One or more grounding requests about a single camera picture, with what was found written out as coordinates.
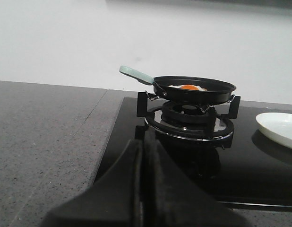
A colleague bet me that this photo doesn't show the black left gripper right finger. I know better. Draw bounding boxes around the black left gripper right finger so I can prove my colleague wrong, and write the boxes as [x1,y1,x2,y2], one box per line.
[144,130,233,227]

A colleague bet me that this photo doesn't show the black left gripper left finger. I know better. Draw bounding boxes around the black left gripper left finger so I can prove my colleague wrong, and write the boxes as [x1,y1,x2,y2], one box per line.
[43,140,143,227]

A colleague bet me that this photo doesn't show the black frying pan mint handle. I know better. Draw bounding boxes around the black frying pan mint handle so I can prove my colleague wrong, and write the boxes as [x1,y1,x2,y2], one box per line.
[119,66,236,105]

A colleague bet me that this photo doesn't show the fried egg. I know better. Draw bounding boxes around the fried egg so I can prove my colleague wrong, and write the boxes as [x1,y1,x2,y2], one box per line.
[169,84,207,91]

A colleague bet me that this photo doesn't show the white plate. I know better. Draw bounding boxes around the white plate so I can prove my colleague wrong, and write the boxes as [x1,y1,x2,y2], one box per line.
[256,113,292,149]

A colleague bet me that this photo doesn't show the black glass cooktop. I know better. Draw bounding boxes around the black glass cooktop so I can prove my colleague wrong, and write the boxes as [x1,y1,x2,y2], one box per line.
[93,96,292,210]

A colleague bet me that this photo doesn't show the black pan support grate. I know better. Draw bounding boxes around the black pan support grate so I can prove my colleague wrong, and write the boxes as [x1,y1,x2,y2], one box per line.
[137,92,240,147]

